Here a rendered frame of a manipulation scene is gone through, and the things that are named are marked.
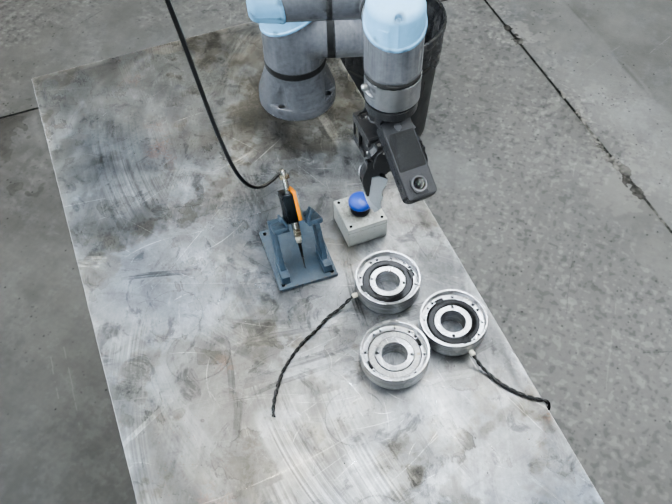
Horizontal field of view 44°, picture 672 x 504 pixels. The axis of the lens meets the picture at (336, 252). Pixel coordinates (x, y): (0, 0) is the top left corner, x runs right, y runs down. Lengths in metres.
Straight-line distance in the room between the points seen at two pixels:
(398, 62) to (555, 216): 1.57
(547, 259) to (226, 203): 1.21
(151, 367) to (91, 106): 0.61
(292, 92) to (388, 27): 0.60
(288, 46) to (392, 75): 0.49
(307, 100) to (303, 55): 0.10
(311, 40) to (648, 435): 1.30
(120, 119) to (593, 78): 1.80
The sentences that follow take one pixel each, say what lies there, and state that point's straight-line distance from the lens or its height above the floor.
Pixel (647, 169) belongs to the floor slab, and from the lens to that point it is 2.75.
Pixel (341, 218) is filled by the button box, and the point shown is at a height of 0.84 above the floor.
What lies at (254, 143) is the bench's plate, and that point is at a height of 0.80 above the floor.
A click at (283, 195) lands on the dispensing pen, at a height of 0.94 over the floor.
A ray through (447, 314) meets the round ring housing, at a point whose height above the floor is 0.82.
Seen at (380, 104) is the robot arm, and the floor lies 1.18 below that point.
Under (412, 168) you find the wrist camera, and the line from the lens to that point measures 1.11.
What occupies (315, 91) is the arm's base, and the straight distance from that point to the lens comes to 1.58.
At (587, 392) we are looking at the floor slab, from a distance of 2.24.
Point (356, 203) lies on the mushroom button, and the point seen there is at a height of 0.87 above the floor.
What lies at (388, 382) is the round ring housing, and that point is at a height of 0.83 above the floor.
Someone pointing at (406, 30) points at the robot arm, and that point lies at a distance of 1.01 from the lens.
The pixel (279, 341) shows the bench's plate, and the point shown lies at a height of 0.80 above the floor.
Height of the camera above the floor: 1.92
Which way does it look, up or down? 54 degrees down
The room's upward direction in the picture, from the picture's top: 2 degrees counter-clockwise
